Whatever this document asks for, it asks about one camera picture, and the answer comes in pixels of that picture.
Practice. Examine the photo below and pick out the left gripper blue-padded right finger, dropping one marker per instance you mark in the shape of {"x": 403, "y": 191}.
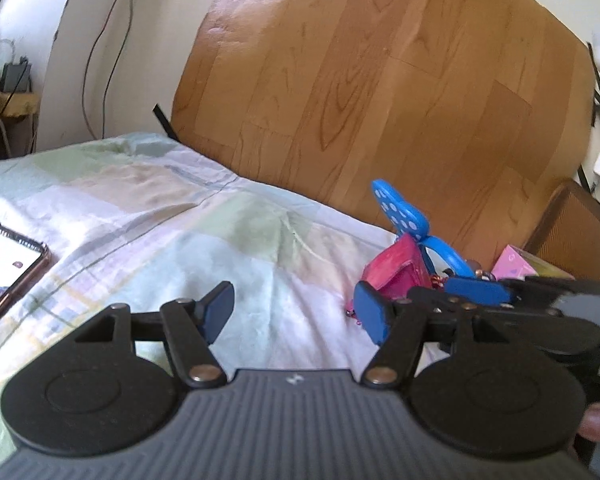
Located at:
{"x": 400, "y": 334}

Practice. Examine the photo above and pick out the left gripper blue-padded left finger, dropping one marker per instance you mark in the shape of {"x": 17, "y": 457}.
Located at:
{"x": 190, "y": 328}

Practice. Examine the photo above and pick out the magenta satin pouch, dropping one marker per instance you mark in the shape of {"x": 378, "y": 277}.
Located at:
{"x": 397, "y": 269}

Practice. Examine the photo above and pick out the pink macaron biscuit tin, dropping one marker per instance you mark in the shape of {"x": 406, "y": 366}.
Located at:
{"x": 516, "y": 263}

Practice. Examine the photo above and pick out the blue polka-dot bow headband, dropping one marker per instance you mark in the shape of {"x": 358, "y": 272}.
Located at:
{"x": 409, "y": 221}

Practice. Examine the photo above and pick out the brown woven cushion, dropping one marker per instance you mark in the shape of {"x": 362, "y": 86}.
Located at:
{"x": 568, "y": 232}

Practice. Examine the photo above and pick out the smartphone in brown case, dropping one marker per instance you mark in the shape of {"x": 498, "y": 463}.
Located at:
{"x": 22, "y": 262}

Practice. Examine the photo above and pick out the black charger on shelf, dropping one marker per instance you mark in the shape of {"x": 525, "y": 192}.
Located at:
{"x": 16, "y": 77}

